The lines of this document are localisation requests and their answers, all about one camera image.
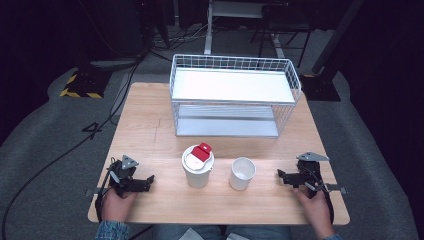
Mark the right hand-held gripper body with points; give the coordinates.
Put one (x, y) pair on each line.
(310, 173)

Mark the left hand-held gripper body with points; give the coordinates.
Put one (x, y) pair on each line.
(121, 171)

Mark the white paper cup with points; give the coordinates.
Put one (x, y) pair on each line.
(242, 175)

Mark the white cup with red-flap lid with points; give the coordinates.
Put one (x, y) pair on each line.
(197, 166)

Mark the person's left hand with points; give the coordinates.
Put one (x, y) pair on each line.
(116, 206)

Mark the person's right hand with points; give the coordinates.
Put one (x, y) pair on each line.
(315, 210)

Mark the black slanted pole with base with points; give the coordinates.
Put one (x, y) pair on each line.
(321, 83)

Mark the yellow-black striped stand base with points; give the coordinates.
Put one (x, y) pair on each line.
(83, 86)

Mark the black chair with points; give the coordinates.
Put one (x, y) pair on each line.
(283, 23)

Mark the white metal stand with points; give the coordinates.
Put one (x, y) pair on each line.
(209, 30)

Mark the grey metal table bracket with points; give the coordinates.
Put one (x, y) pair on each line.
(90, 192)
(336, 188)

